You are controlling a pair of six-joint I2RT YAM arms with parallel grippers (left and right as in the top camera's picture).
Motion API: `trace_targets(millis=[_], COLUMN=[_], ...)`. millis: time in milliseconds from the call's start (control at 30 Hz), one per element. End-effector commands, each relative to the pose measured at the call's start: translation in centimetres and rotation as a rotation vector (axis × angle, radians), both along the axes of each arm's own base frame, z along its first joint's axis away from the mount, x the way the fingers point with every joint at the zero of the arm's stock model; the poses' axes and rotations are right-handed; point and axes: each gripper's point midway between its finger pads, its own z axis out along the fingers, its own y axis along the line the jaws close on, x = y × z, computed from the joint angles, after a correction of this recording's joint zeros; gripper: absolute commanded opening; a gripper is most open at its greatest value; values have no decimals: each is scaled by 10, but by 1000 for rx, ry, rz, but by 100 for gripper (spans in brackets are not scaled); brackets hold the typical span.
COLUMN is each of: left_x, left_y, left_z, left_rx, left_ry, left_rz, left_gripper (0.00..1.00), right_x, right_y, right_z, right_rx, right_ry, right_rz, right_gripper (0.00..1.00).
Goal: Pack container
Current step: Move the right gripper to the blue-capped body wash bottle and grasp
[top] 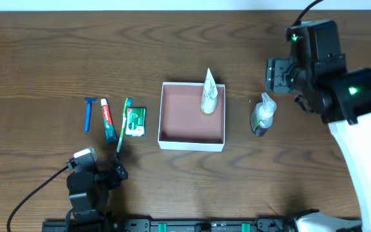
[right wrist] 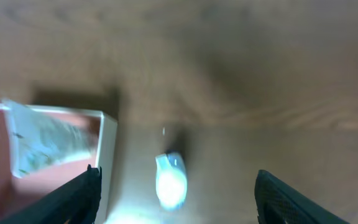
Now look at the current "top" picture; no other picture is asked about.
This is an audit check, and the clear pump spray bottle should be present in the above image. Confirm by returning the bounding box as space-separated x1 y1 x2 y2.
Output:
250 93 276 137

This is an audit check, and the blue disposable razor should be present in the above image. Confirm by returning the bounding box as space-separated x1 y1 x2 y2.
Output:
84 97 98 132

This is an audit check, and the white leaf-print tube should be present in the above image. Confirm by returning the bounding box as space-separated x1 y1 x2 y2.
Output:
200 68 218 114

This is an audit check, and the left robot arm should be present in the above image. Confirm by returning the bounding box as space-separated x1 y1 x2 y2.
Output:
66 148 128 225

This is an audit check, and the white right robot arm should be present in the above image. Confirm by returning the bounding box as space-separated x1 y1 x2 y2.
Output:
265 20 371 231

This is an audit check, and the red green toothpaste tube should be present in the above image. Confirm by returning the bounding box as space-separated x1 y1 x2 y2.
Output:
100 98 117 143

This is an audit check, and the green soap packet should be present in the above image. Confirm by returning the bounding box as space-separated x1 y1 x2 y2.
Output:
126 108 146 137

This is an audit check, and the green white toothbrush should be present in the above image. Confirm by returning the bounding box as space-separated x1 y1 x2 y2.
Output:
116 97 133 153

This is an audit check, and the white box pink interior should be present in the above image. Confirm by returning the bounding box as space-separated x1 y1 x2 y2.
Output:
158 82 226 152

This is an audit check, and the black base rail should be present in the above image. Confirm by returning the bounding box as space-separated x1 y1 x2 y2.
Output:
41 218 300 232

